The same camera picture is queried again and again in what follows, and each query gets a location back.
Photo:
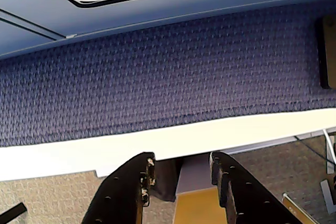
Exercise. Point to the white flat board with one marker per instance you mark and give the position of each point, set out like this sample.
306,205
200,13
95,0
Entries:
78,153

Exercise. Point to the yellow flat board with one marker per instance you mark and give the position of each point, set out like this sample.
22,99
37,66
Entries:
197,208

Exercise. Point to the metal bracket with holes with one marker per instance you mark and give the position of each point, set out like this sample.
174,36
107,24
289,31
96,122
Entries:
296,208

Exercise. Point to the black-edged wooden block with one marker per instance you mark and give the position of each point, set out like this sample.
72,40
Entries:
330,51

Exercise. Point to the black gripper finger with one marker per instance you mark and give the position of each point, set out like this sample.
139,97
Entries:
244,197
120,195

